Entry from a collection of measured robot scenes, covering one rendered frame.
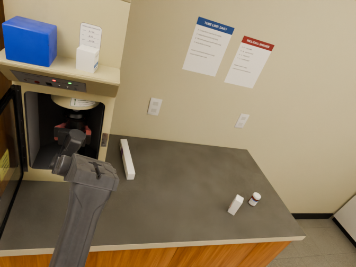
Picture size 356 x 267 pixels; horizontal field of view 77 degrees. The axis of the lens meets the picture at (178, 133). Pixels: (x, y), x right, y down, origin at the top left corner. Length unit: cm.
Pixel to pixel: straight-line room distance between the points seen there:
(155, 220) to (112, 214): 19
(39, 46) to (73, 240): 49
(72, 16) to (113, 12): 11
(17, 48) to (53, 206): 61
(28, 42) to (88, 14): 18
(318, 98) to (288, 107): 22
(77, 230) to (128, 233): 60
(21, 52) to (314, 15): 139
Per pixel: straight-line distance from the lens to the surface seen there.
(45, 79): 78
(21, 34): 72
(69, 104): 91
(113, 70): 79
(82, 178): 41
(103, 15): 77
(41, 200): 109
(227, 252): 135
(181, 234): 106
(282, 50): 154
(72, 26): 79
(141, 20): 121
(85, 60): 73
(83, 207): 41
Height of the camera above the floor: 179
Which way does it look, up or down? 32 degrees down
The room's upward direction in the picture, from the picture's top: 20 degrees clockwise
